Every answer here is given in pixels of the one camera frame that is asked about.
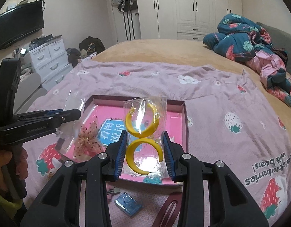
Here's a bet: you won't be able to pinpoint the clear bag with earrings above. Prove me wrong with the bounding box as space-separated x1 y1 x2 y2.
55 91 85 154

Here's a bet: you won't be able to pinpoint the yellow hoops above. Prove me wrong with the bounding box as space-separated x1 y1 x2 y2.
123 96 167 180

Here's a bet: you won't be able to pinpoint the maroon oval hair clip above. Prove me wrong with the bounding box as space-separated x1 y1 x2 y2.
152 192 182 227

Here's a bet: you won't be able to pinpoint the blue plastic box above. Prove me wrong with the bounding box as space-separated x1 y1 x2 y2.
114 192 143 217

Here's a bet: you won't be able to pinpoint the beige polka dot bow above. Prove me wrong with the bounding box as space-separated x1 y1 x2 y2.
73 121 104 161

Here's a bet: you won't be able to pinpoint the person left hand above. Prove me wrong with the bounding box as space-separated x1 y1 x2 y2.
0 148 28 194

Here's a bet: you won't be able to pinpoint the brown shallow cardboard tray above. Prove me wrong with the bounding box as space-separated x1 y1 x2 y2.
55 95 189 186

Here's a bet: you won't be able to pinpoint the white drawer cabinet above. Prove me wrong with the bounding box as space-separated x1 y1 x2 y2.
23 35 73 91

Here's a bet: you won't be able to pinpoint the pink strawberry bed sheet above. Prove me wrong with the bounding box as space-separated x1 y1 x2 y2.
30 61 291 225

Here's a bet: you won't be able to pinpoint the black bag on floor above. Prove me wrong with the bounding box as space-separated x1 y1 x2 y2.
79 36 105 55

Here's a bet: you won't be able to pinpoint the pink pajama garment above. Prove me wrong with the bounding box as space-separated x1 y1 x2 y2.
246 50 291 93

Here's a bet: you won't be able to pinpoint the dark floral crumpled quilt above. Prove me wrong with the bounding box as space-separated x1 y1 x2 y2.
202 13 273 63

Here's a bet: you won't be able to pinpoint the white wardrobe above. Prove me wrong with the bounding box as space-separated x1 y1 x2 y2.
137 0 243 41

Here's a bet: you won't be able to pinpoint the grey padded headboard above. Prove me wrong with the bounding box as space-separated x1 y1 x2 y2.
256 22 291 75

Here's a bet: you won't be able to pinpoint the black wall television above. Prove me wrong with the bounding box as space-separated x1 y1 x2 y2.
0 0 44 50

